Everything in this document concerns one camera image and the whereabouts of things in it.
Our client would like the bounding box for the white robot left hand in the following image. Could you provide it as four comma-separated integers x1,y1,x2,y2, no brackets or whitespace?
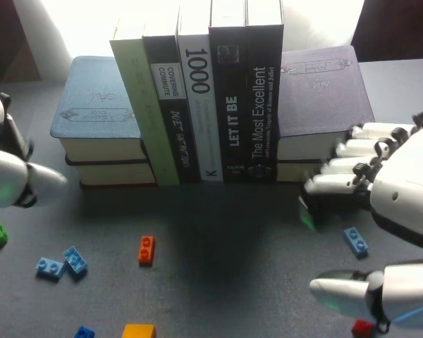
0,91,68,209

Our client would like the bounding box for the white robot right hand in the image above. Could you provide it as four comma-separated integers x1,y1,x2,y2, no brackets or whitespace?
298,111,423,334

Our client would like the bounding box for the black Let It Be book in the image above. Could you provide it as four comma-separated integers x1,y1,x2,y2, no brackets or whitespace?
207,0,250,183

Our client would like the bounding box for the light blue toy brick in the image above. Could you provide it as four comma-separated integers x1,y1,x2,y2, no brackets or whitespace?
343,226,370,260
62,246,89,280
35,256,66,281

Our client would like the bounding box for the dark cover notebook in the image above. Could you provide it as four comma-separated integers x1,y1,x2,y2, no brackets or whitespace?
275,158,327,183

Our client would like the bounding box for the navy purple cover notebook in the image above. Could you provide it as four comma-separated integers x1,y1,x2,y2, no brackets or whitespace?
275,44,376,161

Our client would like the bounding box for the light blue cover notebook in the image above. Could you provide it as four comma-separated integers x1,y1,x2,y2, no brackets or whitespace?
49,55,145,163

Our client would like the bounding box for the dark brown panel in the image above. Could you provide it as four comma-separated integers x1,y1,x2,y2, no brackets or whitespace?
0,0,44,85
350,0,423,63

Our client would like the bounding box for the red toy brick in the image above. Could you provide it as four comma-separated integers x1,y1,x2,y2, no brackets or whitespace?
350,319,375,337

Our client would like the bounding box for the green spine book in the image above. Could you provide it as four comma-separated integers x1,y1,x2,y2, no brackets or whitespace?
109,17,180,187

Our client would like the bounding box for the black Most Excellent book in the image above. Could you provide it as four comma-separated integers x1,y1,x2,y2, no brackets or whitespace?
245,0,286,183

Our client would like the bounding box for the orange toy brick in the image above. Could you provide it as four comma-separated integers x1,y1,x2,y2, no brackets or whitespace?
137,235,157,266

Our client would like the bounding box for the black Covering Commute book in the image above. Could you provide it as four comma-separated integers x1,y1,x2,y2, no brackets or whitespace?
142,23,202,184

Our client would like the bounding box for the dark blue toy brick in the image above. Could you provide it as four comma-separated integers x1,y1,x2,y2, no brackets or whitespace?
73,325,96,338

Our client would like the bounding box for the grey table cloth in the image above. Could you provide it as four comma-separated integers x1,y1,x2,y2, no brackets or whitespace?
0,58,423,338

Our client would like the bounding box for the yellow toy brick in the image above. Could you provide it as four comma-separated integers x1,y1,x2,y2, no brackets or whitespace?
121,323,157,338

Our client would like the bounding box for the white 1000 book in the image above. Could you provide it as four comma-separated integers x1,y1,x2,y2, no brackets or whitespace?
175,0,223,182

